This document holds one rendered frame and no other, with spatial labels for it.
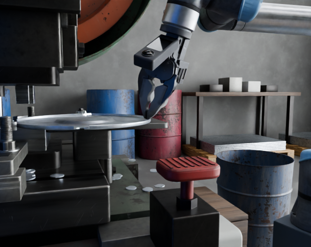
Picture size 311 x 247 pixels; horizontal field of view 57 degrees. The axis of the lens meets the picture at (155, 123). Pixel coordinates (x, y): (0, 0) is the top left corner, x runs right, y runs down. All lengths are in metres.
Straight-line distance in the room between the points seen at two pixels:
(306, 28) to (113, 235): 0.71
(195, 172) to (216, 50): 4.25
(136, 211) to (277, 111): 4.77
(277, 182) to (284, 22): 0.95
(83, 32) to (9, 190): 0.68
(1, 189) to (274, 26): 0.72
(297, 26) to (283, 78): 4.37
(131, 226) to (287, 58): 4.97
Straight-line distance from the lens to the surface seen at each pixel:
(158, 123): 0.61
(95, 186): 0.45
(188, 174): 0.33
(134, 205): 0.53
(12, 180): 0.42
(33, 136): 0.58
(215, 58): 4.53
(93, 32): 1.00
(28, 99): 0.63
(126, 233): 0.44
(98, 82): 3.97
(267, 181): 1.57
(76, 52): 0.60
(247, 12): 0.68
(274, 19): 0.84
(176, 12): 0.63
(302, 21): 0.88
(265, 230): 1.68
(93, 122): 0.59
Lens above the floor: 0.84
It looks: 6 degrees down
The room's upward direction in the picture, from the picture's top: straight up
